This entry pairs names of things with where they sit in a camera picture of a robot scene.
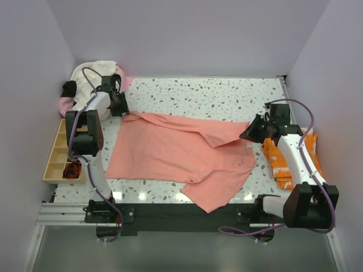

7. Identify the salmon pink t-shirt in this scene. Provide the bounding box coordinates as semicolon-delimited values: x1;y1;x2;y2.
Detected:
105;111;256;213

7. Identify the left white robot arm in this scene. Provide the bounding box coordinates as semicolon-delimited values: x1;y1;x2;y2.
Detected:
65;74;129;202

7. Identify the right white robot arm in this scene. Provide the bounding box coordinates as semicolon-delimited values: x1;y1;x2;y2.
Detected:
105;99;339;233

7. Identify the cream white garment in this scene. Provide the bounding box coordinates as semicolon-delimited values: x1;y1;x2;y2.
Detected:
70;61;119;111

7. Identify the folded orange white t-shirt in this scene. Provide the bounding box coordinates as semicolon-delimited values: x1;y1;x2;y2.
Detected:
262;130;322;190

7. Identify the black garment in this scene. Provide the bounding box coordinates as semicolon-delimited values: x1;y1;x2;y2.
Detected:
61;80;77;98

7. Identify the light pink garment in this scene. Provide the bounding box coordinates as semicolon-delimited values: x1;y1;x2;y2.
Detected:
59;97;75;118

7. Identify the orange black item in tray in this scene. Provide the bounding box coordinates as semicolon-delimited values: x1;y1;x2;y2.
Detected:
62;160;82;179

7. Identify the wooden compartment tray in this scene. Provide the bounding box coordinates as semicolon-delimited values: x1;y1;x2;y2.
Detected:
43;118;86;184

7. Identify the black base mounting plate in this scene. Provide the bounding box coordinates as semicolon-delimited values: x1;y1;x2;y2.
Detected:
83;201;283;238

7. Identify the aluminium frame rail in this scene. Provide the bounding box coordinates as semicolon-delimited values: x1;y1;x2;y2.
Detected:
21;201;91;272

